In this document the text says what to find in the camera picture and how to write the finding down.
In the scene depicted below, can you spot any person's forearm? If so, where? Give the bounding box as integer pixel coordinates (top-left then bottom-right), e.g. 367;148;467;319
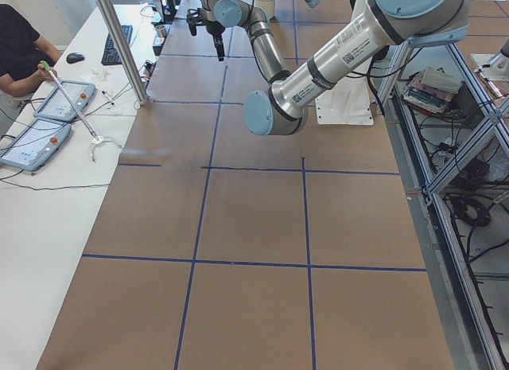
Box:
0;72;45;97

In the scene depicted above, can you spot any long reacher grabber stick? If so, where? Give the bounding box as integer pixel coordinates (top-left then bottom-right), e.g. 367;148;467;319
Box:
40;60;122;162

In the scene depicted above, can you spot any stack of books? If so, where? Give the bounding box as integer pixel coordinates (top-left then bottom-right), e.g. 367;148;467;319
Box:
402;67;463;115

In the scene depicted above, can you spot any teach pendant tablet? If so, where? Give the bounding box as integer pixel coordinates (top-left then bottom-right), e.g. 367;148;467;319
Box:
1;119;72;172
34;80;96;122

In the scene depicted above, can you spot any white mug with handle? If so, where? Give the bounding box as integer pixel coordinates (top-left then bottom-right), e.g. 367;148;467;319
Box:
254;0;275;19

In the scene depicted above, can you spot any lower teach pendant tablet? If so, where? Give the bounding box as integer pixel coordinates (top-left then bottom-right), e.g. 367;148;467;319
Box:
1;119;72;172

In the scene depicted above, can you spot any black keyboard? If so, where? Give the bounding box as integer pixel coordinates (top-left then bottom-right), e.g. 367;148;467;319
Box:
100;25;134;66

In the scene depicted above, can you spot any small metal cup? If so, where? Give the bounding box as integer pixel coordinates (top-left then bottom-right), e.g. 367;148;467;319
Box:
154;25;167;38

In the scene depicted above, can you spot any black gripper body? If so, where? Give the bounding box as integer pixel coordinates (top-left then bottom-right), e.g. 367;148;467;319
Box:
186;8;223;37

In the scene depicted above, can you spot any person's hand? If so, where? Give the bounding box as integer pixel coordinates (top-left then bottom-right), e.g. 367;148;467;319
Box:
37;64;57;82

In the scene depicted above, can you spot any black computer mouse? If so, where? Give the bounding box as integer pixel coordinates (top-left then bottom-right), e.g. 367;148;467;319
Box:
66;53;85;64

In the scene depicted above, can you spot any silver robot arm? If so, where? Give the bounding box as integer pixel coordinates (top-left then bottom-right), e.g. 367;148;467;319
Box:
186;0;290;84
243;0;471;136

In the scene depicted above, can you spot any aluminium table frame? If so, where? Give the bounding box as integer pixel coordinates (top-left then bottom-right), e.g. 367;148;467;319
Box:
375;45;508;369

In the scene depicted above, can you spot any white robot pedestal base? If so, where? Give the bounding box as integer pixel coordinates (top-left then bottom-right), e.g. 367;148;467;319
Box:
314;0;375;127

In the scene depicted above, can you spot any upper teach pendant tablet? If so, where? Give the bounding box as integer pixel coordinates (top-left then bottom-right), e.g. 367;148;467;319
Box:
34;80;96;122

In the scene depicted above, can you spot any aluminium frame post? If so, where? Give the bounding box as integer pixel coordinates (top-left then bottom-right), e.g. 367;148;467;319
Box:
95;0;148;106

